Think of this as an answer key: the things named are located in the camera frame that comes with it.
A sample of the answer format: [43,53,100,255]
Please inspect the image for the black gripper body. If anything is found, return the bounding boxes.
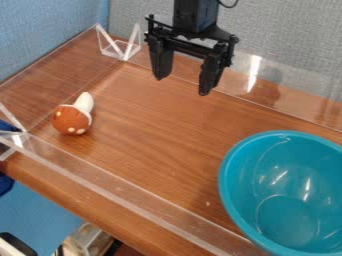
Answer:
[144,14,239,67]

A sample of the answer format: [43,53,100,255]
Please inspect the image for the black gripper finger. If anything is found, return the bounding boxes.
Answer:
[147,35,174,80]
[199,43,227,96]

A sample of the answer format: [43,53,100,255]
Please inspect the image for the brown toy mushroom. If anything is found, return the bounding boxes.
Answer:
[51,92,94,135]

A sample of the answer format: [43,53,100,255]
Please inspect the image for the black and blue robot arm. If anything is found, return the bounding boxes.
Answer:
[144,0,239,96]

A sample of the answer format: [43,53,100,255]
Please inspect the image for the blue plastic bowl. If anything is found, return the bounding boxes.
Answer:
[218,130,342,256]

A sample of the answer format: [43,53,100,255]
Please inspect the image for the clear acrylic back barrier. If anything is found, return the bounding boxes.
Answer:
[128,36,342,133]

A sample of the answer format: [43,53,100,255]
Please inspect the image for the clear acrylic barrier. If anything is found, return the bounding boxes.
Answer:
[128,36,342,133]
[7,133,269,256]

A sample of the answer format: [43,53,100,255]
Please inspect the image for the clear acrylic front barrier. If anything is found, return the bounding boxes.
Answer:
[7,133,269,256]

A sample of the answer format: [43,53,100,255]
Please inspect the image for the metallic box under table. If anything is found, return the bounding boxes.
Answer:
[53,223,114,256]

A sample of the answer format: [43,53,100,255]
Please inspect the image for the black object bottom left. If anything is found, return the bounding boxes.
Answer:
[0,232,37,256]

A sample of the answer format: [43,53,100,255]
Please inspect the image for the clear acrylic corner bracket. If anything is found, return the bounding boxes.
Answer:
[95,24,142,61]

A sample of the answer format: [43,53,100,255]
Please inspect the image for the black cable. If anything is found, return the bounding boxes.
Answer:
[215,0,240,9]

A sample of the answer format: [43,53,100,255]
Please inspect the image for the clear acrylic left bracket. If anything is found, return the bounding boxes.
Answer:
[0,103,28,161]

